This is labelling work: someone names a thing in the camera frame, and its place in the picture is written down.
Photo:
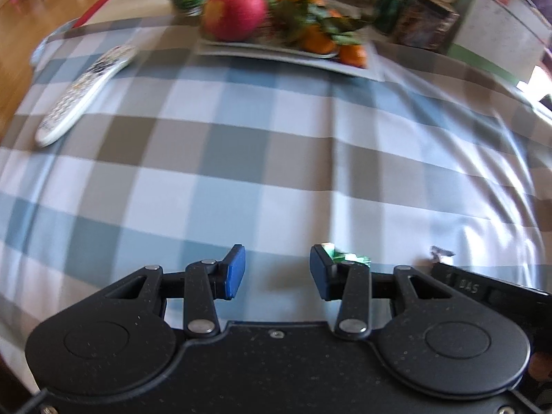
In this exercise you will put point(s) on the red apple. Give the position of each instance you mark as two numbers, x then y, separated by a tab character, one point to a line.
235	13

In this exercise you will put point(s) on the printed tin can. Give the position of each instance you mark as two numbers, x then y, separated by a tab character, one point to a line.
425	21

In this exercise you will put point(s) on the pile of leafy mandarins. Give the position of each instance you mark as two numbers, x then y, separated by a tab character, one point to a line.
319	41

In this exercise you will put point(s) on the dark tablet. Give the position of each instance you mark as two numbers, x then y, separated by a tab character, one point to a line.
547	102

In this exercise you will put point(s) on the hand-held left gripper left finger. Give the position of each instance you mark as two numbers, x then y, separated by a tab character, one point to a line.
236	269

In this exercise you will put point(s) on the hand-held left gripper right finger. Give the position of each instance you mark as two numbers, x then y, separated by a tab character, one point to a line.
319	274

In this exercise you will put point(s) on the white fruit plate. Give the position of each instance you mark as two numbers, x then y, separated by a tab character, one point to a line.
276	51

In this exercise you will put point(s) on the purple chair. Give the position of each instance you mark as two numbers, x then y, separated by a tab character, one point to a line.
544	0

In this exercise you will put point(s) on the bright green snack packet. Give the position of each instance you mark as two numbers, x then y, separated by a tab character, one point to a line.
351	258

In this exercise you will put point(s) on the grey table pad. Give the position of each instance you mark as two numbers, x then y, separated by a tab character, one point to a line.
43	47

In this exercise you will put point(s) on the white remote control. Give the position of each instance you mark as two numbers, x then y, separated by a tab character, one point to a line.
77	99

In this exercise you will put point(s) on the green can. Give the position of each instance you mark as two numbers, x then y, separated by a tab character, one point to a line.
392	4

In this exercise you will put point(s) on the person's right hand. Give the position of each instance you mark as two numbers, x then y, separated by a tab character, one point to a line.
541	368

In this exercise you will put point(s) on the checked tablecloth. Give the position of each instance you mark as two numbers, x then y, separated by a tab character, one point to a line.
215	159

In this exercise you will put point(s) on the desk calendar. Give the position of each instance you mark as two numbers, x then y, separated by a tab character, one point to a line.
496	30

